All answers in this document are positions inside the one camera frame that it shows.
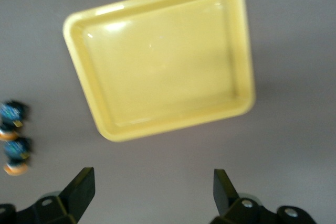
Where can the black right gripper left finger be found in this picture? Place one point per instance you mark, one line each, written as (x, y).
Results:
(78, 195)

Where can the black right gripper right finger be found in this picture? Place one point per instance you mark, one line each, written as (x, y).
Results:
(225, 197)

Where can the yellow cap push button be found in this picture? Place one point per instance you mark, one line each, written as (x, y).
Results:
(16, 153)
(10, 115)

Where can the table cover sheet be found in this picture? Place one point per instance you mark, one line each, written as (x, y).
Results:
(168, 182)

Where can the yellow plastic tray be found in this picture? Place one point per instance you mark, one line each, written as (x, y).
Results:
(157, 64)

